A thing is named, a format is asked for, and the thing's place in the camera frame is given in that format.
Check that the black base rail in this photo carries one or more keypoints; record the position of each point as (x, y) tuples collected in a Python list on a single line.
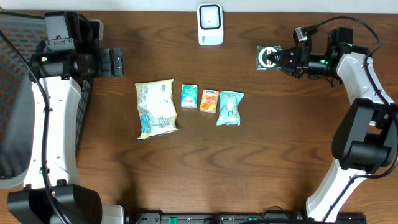
[(156, 218)]

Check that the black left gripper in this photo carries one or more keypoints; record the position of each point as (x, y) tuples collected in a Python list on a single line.
[(104, 61)]

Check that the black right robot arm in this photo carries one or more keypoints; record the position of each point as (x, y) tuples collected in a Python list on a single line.
[(366, 139)]

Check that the dark grey plastic basket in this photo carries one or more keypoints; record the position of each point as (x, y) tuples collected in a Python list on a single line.
[(25, 32)]

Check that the cream snack bag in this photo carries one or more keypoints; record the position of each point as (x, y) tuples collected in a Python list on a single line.
[(155, 105)]

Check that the teal tissue pack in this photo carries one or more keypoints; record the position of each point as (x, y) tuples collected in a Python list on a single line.
[(189, 96)]

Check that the mint green wipes pack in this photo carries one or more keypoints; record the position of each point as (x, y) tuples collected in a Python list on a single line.
[(228, 111)]

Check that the orange tissue pack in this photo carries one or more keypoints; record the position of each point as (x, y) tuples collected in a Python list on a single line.
[(209, 100)]

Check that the white barcode scanner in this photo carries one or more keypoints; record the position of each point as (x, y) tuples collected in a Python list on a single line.
[(210, 24)]

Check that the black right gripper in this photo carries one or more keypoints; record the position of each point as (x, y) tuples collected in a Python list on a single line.
[(296, 60)]

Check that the dark green ointment box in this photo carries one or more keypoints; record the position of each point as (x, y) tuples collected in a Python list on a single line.
[(261, 60)]

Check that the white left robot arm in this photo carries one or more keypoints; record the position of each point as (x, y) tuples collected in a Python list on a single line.
[(52, 192)]

